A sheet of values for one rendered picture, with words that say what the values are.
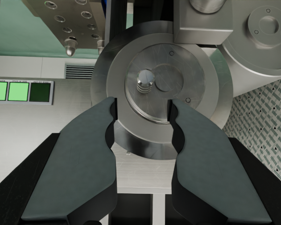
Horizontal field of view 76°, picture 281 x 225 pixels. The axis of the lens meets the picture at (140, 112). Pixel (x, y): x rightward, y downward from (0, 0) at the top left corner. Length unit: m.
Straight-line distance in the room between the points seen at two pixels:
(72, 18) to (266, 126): 0.45
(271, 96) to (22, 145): 0.58
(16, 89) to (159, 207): 0.52
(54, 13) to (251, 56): 0.41
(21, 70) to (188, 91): 3.43
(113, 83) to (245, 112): 0.27
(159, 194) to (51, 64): 3.04
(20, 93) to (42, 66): 2.81
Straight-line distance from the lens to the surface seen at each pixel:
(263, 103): 0.35
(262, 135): 0.35
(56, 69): 3.30
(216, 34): 0.20
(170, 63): 0.18
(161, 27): 0.22
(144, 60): 0.17
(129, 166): 0.52
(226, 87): 0.21
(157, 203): 0.55
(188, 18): 0.19
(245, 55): 0.24
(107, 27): 0.22
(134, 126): 0.18
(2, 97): 0.64
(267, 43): 0.25
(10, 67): 3.65
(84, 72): 3.12
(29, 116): 0.59
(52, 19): 0.53
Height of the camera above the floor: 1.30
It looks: 8 degrees down
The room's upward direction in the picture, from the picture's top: 179 degrees counter-clockwise
